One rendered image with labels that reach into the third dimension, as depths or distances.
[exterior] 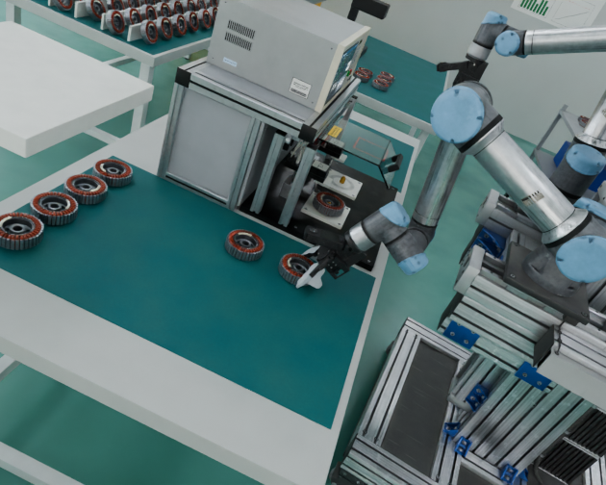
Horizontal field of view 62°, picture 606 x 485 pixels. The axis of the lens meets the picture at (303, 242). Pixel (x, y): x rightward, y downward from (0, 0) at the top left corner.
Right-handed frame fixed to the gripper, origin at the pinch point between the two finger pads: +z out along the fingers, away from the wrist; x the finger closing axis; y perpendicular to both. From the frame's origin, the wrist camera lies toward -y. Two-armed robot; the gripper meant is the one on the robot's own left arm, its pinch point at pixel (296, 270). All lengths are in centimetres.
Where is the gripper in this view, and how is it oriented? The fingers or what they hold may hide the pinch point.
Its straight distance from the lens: 147.2
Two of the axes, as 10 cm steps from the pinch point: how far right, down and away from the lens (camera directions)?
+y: 6.5, 6.5, 3.9
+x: 0.7, -5.6, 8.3
